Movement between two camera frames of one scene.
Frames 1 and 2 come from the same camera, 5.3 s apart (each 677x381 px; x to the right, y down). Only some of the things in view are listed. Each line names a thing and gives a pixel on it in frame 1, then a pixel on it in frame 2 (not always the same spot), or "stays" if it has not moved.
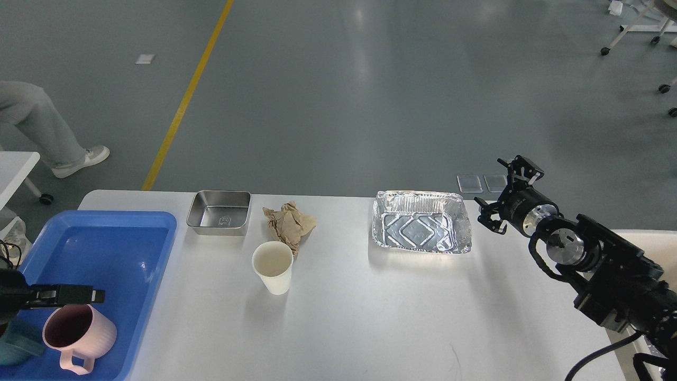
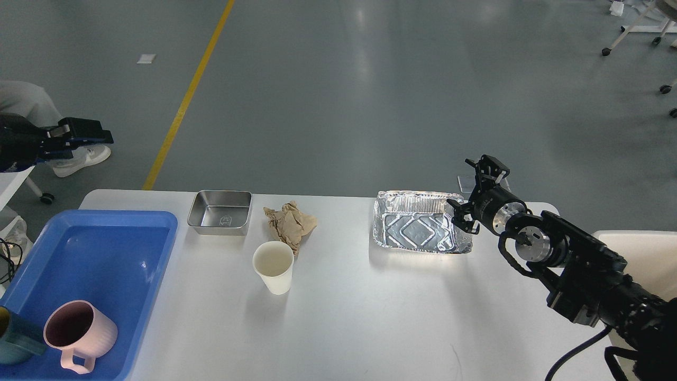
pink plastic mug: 79,329 stays
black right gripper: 523,206 → 490,205
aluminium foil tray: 426,220 stays
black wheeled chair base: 664,88 stays
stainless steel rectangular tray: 220,212 stays
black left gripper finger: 71,295 → 64,150
